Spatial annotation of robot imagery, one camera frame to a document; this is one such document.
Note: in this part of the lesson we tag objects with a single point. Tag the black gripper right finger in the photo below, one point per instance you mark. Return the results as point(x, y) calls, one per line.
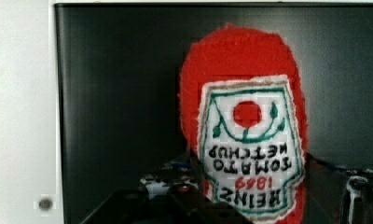
point(337, 194)

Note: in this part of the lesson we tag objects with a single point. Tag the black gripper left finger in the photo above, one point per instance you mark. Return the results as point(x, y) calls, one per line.
point(179, 184)

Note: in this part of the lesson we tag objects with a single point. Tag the silver black toaster oven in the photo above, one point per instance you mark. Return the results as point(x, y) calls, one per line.
point(119, 83)

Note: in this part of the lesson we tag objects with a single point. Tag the red plush ketchup bottle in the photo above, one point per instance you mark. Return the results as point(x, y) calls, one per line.
point(243, 115)

